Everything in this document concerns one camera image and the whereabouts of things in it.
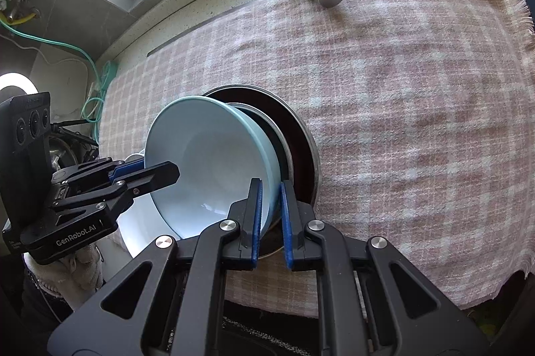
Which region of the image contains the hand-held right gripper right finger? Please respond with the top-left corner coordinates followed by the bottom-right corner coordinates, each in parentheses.
top-left (279, 181), bottom-right (490, 356)

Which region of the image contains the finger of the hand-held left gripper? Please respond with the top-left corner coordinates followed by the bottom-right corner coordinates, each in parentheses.
top-left (51, 158), bottom-right (145, 190)
top-left (52, 161), bottom-right (181, 215)

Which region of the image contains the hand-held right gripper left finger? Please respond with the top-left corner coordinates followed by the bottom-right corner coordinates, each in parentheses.
top-left (47, 177), bottom-right (264, 356)

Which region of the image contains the large white leaf-print plate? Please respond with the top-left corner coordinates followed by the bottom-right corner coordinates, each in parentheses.
top-left (118, 150), bottom-right (185, 260)

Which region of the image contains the light blue bowl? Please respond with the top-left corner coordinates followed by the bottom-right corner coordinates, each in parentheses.
top-left (143, 96), bottom-right (280, 242)

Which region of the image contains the small red steel bowl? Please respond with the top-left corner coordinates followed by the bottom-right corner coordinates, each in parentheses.
top-left (230, 103), bottom-right (291, 231)

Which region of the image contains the large steel bowl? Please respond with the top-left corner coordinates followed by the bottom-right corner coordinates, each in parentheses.
top-left (203, 84), bottom-right (322, 258)

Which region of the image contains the pink plaid cloth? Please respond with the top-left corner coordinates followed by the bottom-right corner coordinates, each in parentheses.
top-left (96, 0), bottom-right (535, 319)

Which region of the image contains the ring light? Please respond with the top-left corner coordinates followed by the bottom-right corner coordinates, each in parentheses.
top-left (0, 73), bottom-right (36, 98)

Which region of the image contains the green hose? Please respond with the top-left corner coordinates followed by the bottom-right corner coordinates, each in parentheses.
top-left (0, 22), bottom-right (118, 143)

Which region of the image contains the yellow hose fitting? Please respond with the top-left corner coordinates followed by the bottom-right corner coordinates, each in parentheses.
top-left (0, 10), bottom-right (37, 27)

